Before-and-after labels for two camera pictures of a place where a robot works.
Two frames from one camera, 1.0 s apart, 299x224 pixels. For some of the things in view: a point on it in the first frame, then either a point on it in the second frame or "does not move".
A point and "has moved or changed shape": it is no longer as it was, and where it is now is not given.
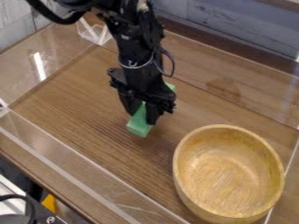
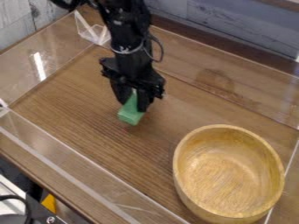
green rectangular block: x=138 y=123 has moved or changed shape
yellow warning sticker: x=52 y=202 does not move
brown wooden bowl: x=229 y=175 does not move
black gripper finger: x=154 y=113 → x=145 y=99
